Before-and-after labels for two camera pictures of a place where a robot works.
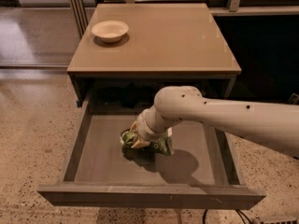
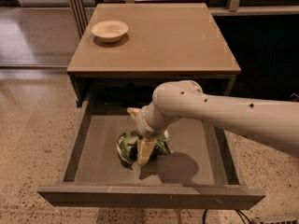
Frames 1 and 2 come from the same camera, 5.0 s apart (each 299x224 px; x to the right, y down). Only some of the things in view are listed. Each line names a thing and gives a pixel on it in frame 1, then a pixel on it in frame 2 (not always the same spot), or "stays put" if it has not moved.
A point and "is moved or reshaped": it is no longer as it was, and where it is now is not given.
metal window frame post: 78,7 stays put
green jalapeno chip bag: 163,144 is moved or reshaped
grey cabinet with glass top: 129,51 stays put
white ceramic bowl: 109,31 stays put
